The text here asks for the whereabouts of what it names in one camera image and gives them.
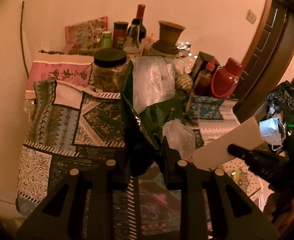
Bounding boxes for brown clay vase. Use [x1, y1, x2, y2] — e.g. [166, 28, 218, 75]
[152, 21, 185, 55]

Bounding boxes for red sauce bottle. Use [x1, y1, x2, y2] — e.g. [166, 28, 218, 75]
[193, 57, 216, 96]

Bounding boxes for dark wine bottle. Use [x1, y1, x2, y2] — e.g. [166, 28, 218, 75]
[136, 4, 147, 42]

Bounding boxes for green plastic snack bag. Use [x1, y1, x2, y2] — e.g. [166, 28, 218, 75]
[120, 61, 185, 177]

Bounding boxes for glass jar black lid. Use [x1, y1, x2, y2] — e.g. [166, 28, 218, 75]
[92, 48, 127, 93]

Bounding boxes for green cap bottle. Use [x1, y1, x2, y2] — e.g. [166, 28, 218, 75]
[100, 31, 113, 48]

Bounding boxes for patterned patchwork tablecloth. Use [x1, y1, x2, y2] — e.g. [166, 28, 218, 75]
[15, 79, 264, 237]

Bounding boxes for pink printed cardboard box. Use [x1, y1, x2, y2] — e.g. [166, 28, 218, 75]
[25, 53, 94, 100]

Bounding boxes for red thermos jug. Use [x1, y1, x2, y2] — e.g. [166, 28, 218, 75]
[210, 57, 244, 99]

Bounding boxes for white hanging bag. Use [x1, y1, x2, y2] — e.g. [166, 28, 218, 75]
[259, 118, 285, 151]

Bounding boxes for dark wooden door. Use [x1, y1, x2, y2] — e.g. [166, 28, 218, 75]
[231, 0, 294, 122]

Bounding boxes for red lidded canister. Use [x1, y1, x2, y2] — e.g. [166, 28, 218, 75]
[113, 21, 129, 49]

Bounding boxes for wall light switch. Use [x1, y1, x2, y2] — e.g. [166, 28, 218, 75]
[246, 9, 257, 24]

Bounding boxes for clear crumpled plastic bag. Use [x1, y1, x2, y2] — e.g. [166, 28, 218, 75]
[163, 119, 195, 160]

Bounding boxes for red snack packet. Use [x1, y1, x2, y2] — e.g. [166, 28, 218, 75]
[65, 16, 108, 50]

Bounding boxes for thin wall stick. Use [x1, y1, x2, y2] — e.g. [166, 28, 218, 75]
[20, 1, 29, 79]

